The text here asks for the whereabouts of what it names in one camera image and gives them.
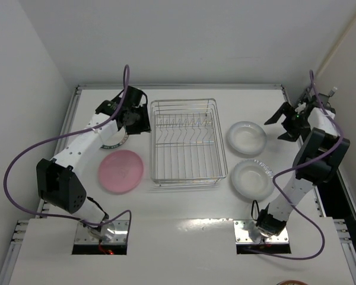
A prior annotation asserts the pink plastic plate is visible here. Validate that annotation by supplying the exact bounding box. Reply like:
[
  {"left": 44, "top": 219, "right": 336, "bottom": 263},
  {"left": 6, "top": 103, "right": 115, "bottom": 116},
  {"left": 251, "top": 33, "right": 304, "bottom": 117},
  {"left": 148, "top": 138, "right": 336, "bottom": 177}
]
[{"left": 97, "top": 150, "right": 144, "bottom": 195}]

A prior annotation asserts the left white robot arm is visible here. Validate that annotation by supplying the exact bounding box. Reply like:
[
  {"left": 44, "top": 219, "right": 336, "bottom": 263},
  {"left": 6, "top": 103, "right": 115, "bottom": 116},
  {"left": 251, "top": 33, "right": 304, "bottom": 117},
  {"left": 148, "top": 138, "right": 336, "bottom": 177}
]
[{"left": 36, "top": 86, "right": 151, "bottom": 240}]

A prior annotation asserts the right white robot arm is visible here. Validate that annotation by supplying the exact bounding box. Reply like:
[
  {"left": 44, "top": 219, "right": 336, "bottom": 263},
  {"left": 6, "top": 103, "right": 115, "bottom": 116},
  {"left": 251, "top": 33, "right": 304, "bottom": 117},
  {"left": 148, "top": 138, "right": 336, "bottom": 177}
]
[{"left": 256, "top": 102, "right": 350, "bottom": 237}]

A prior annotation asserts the brown round object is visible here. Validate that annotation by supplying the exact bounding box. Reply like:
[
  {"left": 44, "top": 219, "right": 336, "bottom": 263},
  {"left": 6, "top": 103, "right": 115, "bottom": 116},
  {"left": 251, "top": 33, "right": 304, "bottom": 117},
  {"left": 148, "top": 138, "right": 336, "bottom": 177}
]
[{"left": 276, "top": 280, "right": 308, "bottom": 285}]

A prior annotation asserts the black usb cable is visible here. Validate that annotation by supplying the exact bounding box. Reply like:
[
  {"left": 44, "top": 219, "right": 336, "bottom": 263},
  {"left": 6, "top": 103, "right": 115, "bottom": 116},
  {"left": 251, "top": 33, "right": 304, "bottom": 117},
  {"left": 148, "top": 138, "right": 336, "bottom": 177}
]
[{"left": 316, "top": 86, "right": 338, "bottom": 111}]

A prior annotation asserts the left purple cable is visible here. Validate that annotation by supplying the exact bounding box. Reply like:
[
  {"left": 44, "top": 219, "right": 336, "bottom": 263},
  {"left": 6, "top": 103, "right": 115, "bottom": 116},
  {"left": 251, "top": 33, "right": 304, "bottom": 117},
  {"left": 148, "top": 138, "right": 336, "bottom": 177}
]
[{"left": 3, "top": 64, "right": 132, "bottom": 249}]

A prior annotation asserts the metal wire dish rack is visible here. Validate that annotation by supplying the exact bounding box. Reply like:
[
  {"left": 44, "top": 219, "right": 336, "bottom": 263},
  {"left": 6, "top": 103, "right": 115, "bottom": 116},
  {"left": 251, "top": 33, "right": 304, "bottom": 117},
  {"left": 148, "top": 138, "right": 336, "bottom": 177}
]
[{"left": 150, "top": 98, "right": 228, "bottom": 187}]

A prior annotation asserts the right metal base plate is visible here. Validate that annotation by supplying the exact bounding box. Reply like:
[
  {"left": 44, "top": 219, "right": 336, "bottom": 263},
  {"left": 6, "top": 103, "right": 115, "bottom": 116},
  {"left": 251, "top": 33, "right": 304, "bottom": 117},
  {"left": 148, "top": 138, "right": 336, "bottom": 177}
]
[{"left": 233, "top": 220, "right": 290, "bottom": 245}]

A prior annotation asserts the metal base plate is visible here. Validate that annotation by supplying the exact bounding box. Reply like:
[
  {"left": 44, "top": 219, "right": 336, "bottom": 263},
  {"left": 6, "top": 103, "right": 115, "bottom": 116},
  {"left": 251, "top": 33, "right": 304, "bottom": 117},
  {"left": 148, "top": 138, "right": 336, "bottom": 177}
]
[
  {"left": 233, "top": 220, "right": 290, "bottom": 245},
  {"left": 74, "top": 220, "right": 129, "bottom": 245}
]

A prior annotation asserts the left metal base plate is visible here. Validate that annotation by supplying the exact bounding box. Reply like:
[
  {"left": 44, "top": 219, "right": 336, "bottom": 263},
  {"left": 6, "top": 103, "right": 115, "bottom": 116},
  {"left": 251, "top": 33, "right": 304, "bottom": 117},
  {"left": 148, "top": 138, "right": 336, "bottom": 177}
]
[{"left": 74, "top": 220, "right": 129, "bottom": 245}]

